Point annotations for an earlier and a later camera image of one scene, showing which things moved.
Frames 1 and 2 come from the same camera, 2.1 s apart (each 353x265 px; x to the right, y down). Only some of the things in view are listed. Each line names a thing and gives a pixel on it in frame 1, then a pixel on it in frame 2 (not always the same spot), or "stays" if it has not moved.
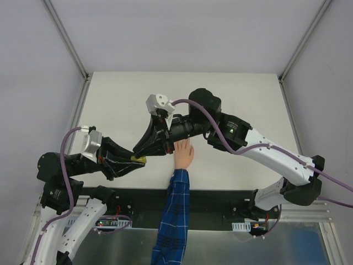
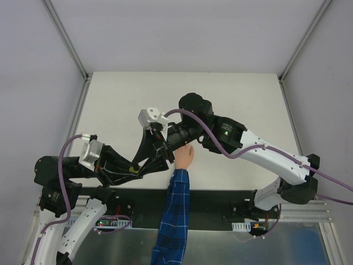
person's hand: x=184 y=152 stays
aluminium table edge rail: x=82 y=99 stays
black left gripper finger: x=116 y=169 to x=118 y=178
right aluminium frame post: x=303 y=40 stays
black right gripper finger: x=157 y=149 to x=155 y=164
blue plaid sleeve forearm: x=172 y=233 stays
